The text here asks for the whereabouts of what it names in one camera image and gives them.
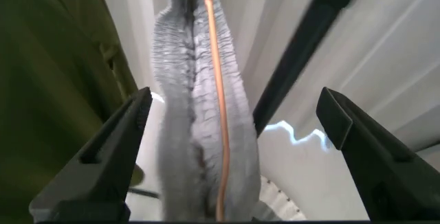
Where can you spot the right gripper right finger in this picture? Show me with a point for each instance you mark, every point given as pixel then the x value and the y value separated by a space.
pixel 395 182

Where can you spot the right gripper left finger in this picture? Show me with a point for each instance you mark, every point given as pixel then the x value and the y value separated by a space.
pixel 103 182

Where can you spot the pale grey garment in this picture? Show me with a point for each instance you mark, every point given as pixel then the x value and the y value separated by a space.
pixel 178 97

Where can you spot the green short-sleeved shirt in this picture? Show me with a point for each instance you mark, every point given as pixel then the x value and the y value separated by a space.
pixel 51 79

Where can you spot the pink clothes hanger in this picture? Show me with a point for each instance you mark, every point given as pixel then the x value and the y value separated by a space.
pixel 220 97

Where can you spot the white laundry basket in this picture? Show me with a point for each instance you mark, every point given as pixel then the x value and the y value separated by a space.
pixel 278 200

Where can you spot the black clothes rack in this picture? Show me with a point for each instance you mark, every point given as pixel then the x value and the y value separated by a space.
pixel 299 55

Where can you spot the white curtain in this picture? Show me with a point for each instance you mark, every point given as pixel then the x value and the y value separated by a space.
pixel 395 45

